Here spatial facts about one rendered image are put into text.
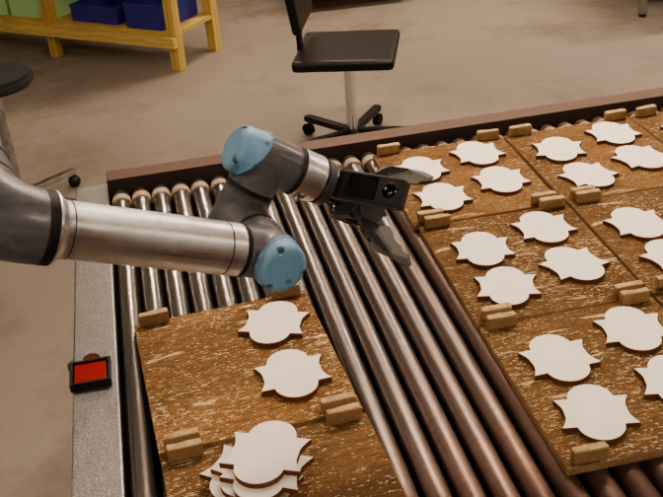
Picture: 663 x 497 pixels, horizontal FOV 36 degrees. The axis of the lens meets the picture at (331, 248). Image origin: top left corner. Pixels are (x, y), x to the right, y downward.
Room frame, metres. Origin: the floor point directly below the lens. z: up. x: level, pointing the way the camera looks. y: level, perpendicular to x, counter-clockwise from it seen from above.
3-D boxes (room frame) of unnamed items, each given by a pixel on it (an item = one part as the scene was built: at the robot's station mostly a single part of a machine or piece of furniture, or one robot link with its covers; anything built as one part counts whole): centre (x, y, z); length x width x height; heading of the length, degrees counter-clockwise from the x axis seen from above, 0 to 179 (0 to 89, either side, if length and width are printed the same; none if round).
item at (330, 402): (1.39, 0.01, 0.95); 0.06 x 0.02 x 0.03; 103
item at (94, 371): (1.57, 0.47, 0.92); 0.06 x 0.06 x 0.01; 10
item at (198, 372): (1.55, 0.19, 0.93); 0.41 x 0.35 x 0.02; 13
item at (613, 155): (2.31, -0.68, 0.94); 0.41 x 0.35 x 0.04; 10
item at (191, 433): (1.33, 0.27, 0.95); 0.06 x 0.02 x 0.03; 103
